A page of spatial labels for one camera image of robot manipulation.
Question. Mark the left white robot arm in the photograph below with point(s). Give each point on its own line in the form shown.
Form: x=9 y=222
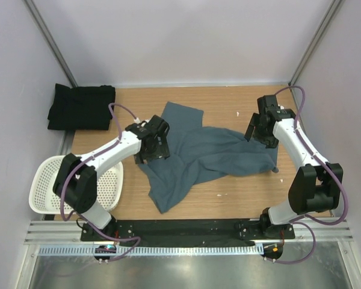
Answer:
x=76 y=181

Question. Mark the aluminium corner post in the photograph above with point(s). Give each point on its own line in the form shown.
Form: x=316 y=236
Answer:
x=331 y=12
x=49 y=39

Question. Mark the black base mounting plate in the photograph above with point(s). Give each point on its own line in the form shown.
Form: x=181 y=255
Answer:
x=227 y=229

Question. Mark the left aluminium corner post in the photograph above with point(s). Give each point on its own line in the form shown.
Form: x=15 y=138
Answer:
x=49 y=39

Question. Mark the blue-grey t shirt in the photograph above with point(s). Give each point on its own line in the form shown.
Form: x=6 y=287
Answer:
x=200 y=154

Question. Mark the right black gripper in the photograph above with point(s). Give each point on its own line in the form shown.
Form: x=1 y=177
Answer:
x=271 y=141

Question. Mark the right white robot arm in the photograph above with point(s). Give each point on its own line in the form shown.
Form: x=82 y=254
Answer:
x=315 y=187

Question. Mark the folded black t shirt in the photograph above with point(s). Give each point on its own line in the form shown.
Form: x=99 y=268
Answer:
x=81 y=108

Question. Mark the white perforated plastic basket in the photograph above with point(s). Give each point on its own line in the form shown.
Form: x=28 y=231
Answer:
x=43 y=200

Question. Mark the right aluminium corner post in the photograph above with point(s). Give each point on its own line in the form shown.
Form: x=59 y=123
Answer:
x=331 y=12

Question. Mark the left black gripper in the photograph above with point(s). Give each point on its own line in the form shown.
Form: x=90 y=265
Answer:
x=161 y=151

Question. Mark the white slotted cable duct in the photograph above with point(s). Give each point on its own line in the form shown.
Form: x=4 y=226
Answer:
x=106 y=250

